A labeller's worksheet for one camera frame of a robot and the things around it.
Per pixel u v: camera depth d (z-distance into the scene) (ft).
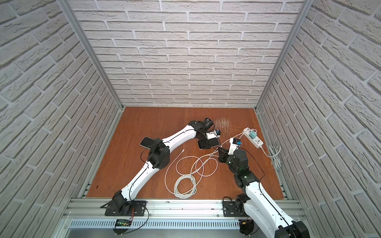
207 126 2.70
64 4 2.25
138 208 2.40
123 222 2.36
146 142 3.27
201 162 2.94
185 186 2.66
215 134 2.87
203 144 2.92
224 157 2.38
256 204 1.74
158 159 2.11
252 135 3.13
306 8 2.28
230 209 2.41
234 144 2.37
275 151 3.17
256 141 3.18
